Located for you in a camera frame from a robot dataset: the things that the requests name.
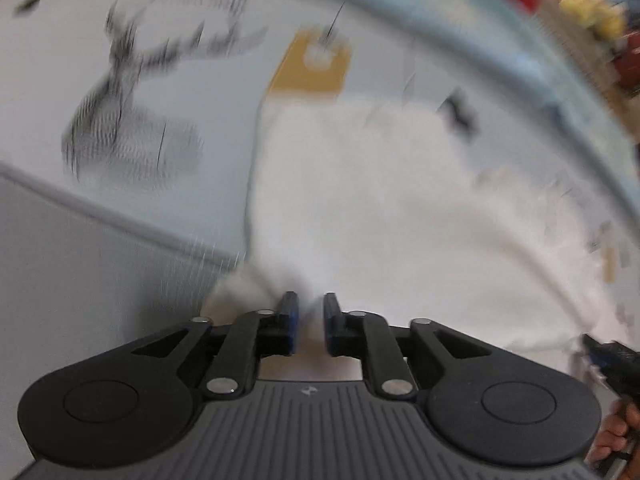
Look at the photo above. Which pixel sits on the light blue sheet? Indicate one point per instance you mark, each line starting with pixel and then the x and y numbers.
pixel 500 25

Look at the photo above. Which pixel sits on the red pillow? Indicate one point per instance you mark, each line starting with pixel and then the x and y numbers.
pixel 627 65

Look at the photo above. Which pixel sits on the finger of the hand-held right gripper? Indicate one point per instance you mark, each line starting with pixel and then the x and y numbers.
pixel 605 356

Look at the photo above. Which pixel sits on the grey mattress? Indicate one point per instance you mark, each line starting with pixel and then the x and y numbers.
pixel 75 270

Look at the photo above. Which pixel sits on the yellow plush toy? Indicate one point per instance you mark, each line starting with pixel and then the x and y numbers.
pixel 592 15

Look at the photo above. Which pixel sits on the person's right hand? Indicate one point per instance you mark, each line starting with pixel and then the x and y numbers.
pixel 617 432

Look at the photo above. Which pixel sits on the white garment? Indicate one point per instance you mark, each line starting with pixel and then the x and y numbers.
pixel 400 235

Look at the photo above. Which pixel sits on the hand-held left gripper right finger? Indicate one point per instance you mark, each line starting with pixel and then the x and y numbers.
pixel 330 320

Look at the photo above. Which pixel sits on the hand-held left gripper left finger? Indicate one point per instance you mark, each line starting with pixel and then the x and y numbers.
pixel 290 317

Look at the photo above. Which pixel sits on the deer printed bedsheet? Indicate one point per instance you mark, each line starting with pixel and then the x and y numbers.
pixel 60 60

